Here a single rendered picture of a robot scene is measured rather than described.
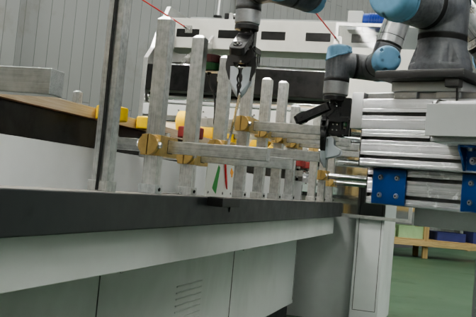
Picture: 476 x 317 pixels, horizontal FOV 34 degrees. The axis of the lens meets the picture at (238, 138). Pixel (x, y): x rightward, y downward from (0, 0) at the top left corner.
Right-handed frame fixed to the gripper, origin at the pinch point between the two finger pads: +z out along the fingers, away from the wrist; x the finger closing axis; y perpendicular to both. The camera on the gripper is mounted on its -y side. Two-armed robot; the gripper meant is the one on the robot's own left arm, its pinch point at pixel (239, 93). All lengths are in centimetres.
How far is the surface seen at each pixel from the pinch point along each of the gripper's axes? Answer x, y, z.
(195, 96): 7.0, -16.8, 3.3
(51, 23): 325, 434, -95
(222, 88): 7.7, 8.4, -1.7
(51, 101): 25, -59, 10
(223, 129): 6.2, 8.0, 10.4
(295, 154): -15.4, 12.2, 16.2
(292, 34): 51, 269, -65
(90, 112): 25.5, -40.2, 11.1
